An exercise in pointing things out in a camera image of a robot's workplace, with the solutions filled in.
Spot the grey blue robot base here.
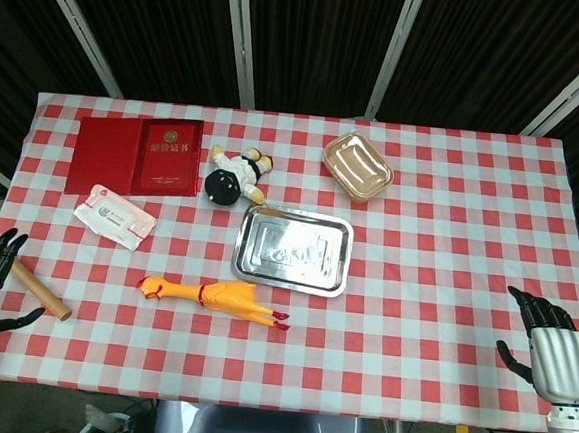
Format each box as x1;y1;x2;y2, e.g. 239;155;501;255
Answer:
151;398;368;433

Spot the brown lidded food container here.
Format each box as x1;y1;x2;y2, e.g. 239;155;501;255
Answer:
318;130;397;206

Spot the red white checkered tablecloth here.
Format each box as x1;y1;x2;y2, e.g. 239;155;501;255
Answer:
0;87;579;433

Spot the yellow rubber chicken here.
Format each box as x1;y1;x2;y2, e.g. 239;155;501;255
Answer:
133;273;294;333

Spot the white pink wet wipes pack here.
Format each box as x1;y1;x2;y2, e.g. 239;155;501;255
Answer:
69;182;161;254

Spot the red certificate folder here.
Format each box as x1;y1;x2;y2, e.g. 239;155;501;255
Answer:
64;108;206;205

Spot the black-headed white plush doll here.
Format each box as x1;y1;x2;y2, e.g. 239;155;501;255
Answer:
202;142;276;210

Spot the stainless steel rectangular tray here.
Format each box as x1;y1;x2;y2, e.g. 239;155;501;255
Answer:
228;201;357;300

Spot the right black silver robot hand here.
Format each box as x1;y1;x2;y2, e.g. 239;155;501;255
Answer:
491;284;579;406

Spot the white metal partition post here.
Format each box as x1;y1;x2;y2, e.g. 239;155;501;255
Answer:
364;0;428;123
21;0;132;99
520;39;579;141
215;0;265;111

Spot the wooden rolling pin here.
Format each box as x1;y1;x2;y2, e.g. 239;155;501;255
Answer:
7;257;77;323

